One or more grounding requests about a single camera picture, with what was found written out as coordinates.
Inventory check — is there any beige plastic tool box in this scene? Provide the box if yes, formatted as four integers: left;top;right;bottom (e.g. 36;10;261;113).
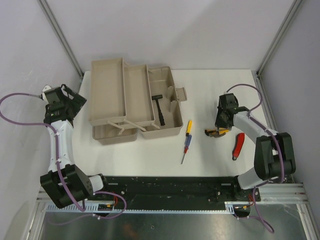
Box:
88;57;187;145

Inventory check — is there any black rubber mallet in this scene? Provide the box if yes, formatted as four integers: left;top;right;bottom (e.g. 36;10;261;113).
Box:
151;94;166;126

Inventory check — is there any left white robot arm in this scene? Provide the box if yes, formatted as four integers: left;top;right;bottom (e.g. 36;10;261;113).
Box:
40;84;111;211

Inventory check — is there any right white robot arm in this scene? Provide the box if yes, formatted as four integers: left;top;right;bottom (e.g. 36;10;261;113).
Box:
215;93;296;201

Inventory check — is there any yellow black utility knife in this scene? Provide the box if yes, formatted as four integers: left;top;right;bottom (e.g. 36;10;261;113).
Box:
204;127;229;138

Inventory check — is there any red folding utility knife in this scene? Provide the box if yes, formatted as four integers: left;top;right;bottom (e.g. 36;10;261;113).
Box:
232;132;245;161

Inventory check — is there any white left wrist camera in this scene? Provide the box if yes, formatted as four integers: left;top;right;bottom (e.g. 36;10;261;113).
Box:
40;84;54;102

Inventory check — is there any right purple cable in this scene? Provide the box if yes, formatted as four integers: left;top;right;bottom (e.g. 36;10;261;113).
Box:
224;83;286;234

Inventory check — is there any blue red handled screwdriver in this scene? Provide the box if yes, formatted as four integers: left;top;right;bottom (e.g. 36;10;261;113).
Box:
180;134;192;165

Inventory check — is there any right aluminium frame post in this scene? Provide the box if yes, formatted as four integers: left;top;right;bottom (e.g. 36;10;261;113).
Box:
257;0;305;74

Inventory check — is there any aluminium frame post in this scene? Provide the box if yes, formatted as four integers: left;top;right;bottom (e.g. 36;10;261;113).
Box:
257;0;305;74
37;0;84;78

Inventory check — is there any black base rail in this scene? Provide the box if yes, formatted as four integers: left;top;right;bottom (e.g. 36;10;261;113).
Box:
105;176;261;211

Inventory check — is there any white slotted cable duct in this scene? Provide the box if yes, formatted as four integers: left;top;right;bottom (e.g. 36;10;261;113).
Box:
44;202;250;215

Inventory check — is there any left aluminium frame post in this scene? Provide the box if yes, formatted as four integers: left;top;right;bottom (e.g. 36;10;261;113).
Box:
37;0;84;78

